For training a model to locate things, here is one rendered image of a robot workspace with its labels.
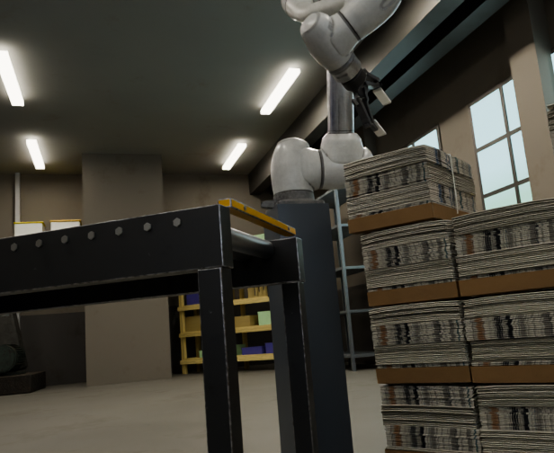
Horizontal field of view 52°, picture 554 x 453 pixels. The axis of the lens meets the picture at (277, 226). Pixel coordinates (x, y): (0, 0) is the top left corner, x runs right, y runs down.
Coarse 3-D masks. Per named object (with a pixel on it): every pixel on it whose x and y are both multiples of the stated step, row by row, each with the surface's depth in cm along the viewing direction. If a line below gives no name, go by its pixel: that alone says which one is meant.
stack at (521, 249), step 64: (384, 256) 173; (448, 256) 160; (512, 256) 150; (384, 320) 171; (448, 320) 159; (512, 320) 148; (448, 384) 162; (512, 384) 149; (448, 448) 157; (512, 448) 145
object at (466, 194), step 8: (456, 160) 185; (456, 168) 185; (464, 168) 190; (456, 176) 184; (464, 176) 190; (464, 184) 188; (472, 184) 194; (464, 192) 188; (472, 192) 192; (464, 200) 187; (472, 200) 193; (464, 208) 186; (472, 208) 192
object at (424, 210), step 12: (372, 216) 176; (384, 216) 174; (396, 216) 171; (408, 216) 169; (420, 216) 166; (432, 216) 164; (444, 216) 170; (348, 228) 181; (360, 228) 179; (372, 228) 176
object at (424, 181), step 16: (368, 160) 179; (384, 160) 176; (400, 160) 172; (416, 160) 169; (432, 160) 169; (352, 176) 182; (368, 176) 179; (384, 176) 175; (400, 176) 172; (416, 176) 169; (432, 176) 169; (448, 176) 179; (352, 192) 182; (368, 192) 179; (384, 192) 175; (400, 192) 172; (416, 192) 169; (432, 192) 167; (448, 192) 177; (352, 208) 182; (368, 208) 178; (384, 208) 175; (400, 208) 171; (400, 224) 171
